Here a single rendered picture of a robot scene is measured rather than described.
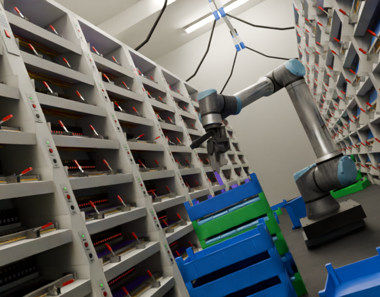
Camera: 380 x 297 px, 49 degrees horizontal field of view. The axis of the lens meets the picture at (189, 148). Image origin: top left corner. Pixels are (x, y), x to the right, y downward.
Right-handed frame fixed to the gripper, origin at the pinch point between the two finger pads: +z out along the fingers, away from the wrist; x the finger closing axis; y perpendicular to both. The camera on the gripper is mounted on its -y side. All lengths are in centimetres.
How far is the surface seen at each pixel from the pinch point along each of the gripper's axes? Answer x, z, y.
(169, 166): 109, -26, 12
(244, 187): -18.9, 10.6, 2.6
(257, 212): -19.3, 20.6, 6.1
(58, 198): -4, 5, -65
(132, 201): 55, 1, -27
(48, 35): 28, -79, -63
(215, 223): -11.1, 21.9, -8.4
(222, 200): -14.2, 14.0, -5.0
